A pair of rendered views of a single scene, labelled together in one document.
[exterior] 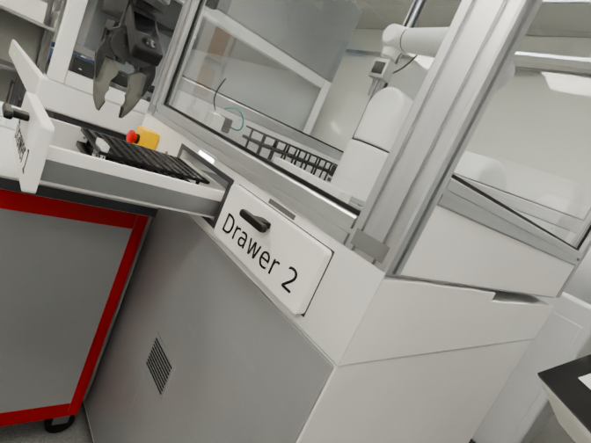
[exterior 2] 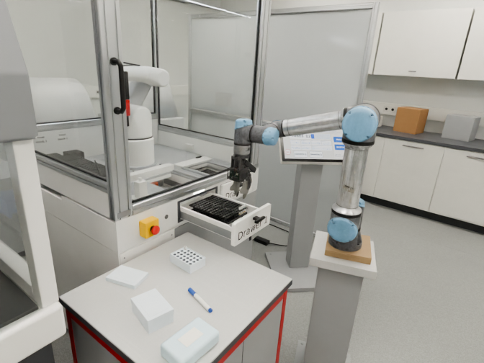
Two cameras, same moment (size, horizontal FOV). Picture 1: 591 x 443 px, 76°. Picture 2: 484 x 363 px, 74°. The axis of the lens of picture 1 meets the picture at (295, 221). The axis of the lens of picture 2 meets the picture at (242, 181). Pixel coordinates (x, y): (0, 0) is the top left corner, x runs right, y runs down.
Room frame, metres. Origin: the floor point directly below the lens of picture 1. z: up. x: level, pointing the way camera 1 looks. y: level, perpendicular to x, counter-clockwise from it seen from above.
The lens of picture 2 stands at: (0.96, 1.77, 1.54)
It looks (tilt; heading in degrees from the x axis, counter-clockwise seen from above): 19 degrees down; 259
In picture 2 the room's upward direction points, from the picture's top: 3 degrees clockwise
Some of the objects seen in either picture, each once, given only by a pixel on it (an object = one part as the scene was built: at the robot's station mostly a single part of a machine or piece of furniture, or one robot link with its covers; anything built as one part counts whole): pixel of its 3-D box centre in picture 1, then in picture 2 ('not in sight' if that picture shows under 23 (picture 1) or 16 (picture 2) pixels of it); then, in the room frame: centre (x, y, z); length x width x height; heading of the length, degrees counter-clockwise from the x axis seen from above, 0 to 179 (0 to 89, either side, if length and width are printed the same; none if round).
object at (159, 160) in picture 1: (142, 169); (218, 211); (0.78, 0.34, 0.87); 0.22 x 0.18 x 0.06; 134
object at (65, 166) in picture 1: (145, 171); (217, 212); (0.79, 0.34, 0.86); 0.40 x 0.26 x 0.06; 134
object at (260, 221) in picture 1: (258, 221); not in sight; (0.62, 0.06, 0.91); 0.07 x 0.04 x 0.01; 44
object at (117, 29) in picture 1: (133, 30); (239, 167); (0.70, 0.40, 1.11); 0.09 x 0.08 x 0.12; 44
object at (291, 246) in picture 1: (263, 240); (237, 188); (0.64, 0.04, 0.87); 0.29 x 0.02 x 0.11; 44
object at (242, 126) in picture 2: not in sight; (243, 132); (0.69, 0.40, 1.27); 0.09 x 0.08 x 0.11; 144
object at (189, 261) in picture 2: not in sight; (187, 259); (0.93, 0.61, 0.78); 0.12 x 0.08 x 0.04; 130
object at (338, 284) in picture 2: not in sight; (331, 313); (0.21, 0.56, 0.38); 0.30 x 0.30 x 0.76; 62
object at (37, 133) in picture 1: (30, 136); (252, 223); (0.64, 0.49, 0.87); 0.29 x 0.02 x 0.11; 44
